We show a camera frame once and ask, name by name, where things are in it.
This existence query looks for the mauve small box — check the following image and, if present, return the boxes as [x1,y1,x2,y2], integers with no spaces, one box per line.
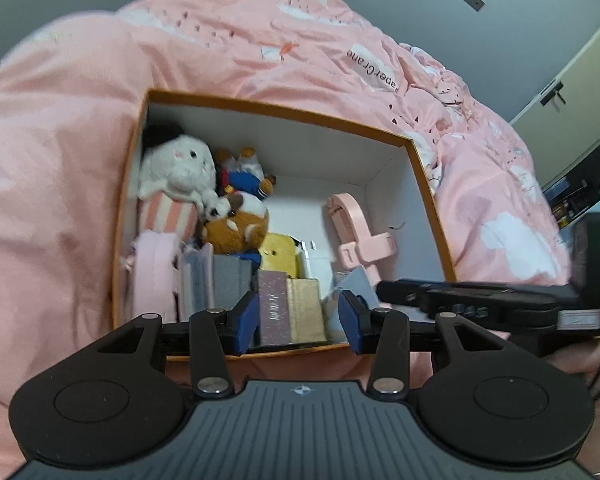
[258,270,291,347]

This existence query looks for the white blue price tag card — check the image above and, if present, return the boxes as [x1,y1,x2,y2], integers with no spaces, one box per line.
[322,266,381,344]

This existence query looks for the gold yellow box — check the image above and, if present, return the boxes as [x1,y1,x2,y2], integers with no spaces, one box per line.
[287,278,327,344]

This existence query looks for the pink plastic phone holder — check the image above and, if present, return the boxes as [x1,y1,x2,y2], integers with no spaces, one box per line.
[326,193,398,286]

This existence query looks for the yellow round object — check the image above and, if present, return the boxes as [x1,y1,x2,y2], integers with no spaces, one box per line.
[259,233,299,278]

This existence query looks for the white usb charger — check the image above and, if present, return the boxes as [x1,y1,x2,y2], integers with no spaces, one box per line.
[299,242,334,298]

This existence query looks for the brown white dog plush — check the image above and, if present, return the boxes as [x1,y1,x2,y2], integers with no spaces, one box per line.
[201,191,270,255]

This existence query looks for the pink fabric pouch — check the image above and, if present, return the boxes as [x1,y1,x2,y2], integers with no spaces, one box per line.
[126,230,182,323]

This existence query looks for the white bunny plush striped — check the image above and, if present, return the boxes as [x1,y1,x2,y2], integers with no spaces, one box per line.
[138,122,216,240]

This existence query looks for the dark grey box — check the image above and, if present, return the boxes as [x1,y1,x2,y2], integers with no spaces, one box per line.
[212,255,252,310]

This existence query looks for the person right hand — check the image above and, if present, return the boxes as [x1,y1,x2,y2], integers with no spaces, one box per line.
[545,339,600,389]

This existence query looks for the orange cardboard box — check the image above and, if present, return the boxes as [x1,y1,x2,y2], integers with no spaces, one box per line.
[111,90,456,327]

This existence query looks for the pink printed duvet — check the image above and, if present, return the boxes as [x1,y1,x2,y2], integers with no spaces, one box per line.
[0,0,570,479]

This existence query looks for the white door with handle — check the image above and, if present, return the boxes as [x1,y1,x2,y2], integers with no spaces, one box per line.
[512,28,600,185]

